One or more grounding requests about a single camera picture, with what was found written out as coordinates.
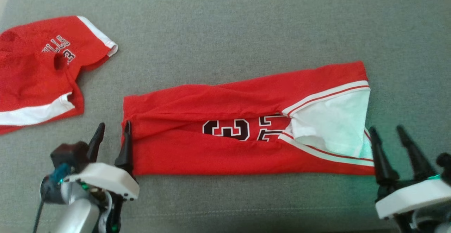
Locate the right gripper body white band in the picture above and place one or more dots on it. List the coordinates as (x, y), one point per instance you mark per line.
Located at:
(412, 197)

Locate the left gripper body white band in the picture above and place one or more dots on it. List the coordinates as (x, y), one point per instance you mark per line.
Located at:
(105, 178)

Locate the red jersey with lettering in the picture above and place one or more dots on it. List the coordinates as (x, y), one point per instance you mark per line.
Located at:
(28, 81)

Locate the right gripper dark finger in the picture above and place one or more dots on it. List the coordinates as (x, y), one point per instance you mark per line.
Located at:
(381, 162)
(417, 159)

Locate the red and white basketball jersey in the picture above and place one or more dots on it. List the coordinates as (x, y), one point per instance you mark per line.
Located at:
(211, 152)

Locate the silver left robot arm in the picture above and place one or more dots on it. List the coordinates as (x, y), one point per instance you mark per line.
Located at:
(77, 215)

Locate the grey fabric sofa seat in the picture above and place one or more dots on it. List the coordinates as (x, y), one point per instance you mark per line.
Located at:
(246, 21)

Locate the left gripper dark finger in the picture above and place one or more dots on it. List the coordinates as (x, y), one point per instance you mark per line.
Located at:
(125, 152)
(96, 145)

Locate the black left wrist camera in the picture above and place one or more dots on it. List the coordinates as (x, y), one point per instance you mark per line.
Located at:
(68, 153)

